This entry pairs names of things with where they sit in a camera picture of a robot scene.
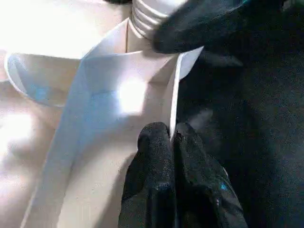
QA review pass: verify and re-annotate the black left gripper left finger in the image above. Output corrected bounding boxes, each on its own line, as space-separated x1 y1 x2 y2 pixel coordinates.
120 121 178 228

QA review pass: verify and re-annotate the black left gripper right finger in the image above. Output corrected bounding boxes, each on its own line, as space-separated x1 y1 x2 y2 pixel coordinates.
171 122 249 228

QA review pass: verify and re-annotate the white plastic table leg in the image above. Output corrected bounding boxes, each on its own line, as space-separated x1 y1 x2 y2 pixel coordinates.
129 0 188 40

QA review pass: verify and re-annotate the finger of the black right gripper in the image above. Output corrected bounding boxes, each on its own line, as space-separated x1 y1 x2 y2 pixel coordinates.
152 0 247 55

